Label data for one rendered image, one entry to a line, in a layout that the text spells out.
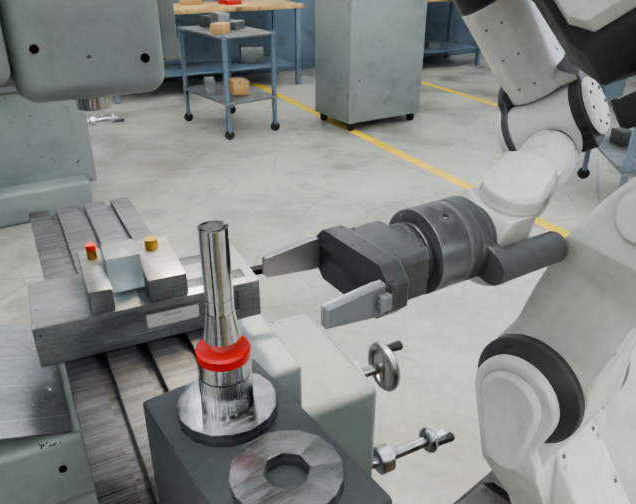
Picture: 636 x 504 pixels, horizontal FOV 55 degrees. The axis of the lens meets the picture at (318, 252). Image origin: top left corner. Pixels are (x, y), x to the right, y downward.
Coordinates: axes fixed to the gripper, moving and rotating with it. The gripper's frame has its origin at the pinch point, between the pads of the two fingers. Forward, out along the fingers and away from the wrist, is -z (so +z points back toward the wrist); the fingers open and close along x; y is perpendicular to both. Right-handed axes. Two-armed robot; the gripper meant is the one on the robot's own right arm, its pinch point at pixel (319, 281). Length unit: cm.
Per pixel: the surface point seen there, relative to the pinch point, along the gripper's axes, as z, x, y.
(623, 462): 134, -31, 122
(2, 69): -18.2, -40.4, -14.8
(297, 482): -8.8, 10.5, 10.6
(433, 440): 48, -31, 69
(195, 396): -12.2, -1.9, 9.2
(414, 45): 343, -390, 51
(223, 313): -10.1, 1.4, -0.8
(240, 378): -9.5, 2.5, 5.3
